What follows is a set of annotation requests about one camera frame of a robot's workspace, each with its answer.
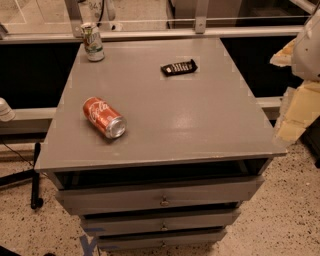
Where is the white cylinder object at left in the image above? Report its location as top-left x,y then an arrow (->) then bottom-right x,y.
0,98 -> 15,122

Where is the red coke can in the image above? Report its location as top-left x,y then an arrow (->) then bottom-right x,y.
83,97 -> 126,139

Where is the green white soda can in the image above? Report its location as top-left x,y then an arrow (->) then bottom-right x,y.
81,22 -> 105,62

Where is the black tripod leg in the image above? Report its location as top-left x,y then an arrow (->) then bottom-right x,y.
0,142 -> 44,210

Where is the grey drawer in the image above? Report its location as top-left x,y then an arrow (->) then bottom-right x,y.
56,176 -> 264,215
81,209 -> 240,236
97,229 -> 226,251

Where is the black rxbar chocolate wrapper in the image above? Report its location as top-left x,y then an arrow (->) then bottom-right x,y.
160,59 -> 198,77

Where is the middle grey drawer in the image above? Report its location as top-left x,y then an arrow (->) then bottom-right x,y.
81,209 -> 240,236

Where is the grey drawer cabinet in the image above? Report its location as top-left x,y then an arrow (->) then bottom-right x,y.
34,37 -> 288,252

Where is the bottom grey drawer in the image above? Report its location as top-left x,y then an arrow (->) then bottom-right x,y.
97,229 -> 226,251

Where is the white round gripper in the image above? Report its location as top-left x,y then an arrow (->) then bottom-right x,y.
270,11 -> 320,147

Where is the grey metal railing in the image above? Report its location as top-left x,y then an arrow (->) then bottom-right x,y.
0,0 -> 319,44

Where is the top grey drawer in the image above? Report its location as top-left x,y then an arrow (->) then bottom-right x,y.
56,176 -> 264,215

